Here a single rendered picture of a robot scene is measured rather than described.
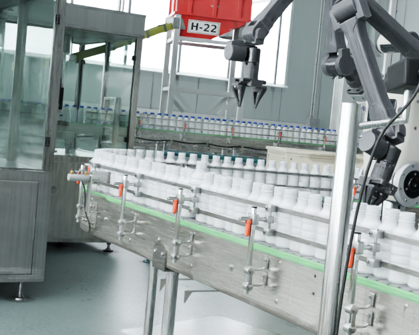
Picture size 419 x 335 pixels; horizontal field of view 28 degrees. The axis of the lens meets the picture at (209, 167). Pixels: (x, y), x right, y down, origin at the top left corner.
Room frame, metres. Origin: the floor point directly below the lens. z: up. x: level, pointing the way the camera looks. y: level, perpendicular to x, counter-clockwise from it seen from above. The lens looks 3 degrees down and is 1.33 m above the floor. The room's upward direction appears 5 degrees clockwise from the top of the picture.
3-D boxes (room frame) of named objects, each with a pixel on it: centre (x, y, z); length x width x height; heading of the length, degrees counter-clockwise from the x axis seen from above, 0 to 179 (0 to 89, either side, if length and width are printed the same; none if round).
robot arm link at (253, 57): (2.87, -0.10, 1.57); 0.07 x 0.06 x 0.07; 121
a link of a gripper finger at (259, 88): (2.88, -0.12, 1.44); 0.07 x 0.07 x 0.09; 30
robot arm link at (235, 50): (2.85, -0.08, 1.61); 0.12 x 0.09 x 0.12; 121
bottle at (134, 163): (3.27, 0.29, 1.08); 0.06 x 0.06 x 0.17
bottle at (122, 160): (3.37, 0.35, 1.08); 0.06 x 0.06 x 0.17
